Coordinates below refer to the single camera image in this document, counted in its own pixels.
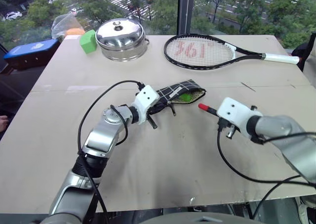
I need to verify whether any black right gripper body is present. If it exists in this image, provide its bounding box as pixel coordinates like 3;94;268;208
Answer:
217;119;241;139

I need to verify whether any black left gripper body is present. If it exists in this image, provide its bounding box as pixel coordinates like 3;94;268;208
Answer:
147;111;158;130

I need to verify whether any red marker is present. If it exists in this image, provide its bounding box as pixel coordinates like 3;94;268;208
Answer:
198;103;219;116

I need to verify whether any black grid pencil pouch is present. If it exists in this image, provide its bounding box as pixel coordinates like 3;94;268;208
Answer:
147;79;207;117

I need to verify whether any bystander bare hand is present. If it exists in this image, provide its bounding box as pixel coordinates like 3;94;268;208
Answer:
0;115;9;134

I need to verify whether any black white tennis racket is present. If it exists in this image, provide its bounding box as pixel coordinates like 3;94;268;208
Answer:
163;33;301;71

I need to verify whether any stainless steel pot lid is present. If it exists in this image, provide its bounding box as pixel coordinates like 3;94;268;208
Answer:
95;18;146;49

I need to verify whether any green foam block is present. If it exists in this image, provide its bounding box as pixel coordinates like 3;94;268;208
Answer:
79;29;97;54

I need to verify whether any black bag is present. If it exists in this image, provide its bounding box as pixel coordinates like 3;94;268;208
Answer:
291;32;316;72

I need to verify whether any orange round object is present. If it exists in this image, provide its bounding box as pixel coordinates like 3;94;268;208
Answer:
66;28;86;36

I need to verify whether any clear plastic bag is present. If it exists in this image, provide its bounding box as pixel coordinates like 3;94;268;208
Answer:
51;13;85;38

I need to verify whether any blue flat box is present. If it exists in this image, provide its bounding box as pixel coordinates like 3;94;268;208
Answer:
3;39;60;70

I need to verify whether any white parked car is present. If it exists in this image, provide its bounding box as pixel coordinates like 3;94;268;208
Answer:
4;11;23;21

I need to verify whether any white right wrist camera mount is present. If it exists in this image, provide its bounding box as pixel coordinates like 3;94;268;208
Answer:
216;97;263;138

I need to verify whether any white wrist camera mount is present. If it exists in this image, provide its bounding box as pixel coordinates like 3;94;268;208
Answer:
130;85;159;125
216;97;263;138

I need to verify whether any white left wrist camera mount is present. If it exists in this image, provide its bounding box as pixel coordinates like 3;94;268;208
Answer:
130;85;159;125

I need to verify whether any short black left forearm cable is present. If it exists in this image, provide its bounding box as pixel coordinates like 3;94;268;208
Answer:
110;104;129;146

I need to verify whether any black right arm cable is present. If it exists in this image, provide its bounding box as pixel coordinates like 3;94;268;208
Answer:
216;124;316;221

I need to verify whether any long black left arm cable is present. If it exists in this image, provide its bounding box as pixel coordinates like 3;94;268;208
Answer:
77;80;146;224

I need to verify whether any dark window frame post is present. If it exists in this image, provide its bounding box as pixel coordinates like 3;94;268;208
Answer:
177;0;195;36

